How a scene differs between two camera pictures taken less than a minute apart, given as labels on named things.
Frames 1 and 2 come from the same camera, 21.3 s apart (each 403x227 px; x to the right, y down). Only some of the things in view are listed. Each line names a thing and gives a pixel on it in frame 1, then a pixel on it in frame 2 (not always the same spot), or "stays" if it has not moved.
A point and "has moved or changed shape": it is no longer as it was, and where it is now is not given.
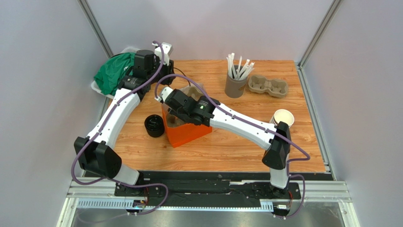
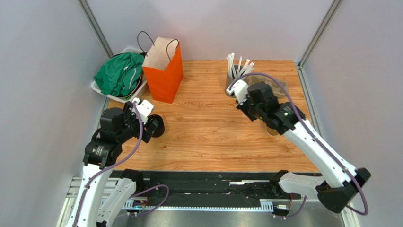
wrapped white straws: x=236 y=74 stays
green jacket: x=115 y=68 stays
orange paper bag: x=179 y=131 has moved or changed shape
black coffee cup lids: x=154 y=125 stays
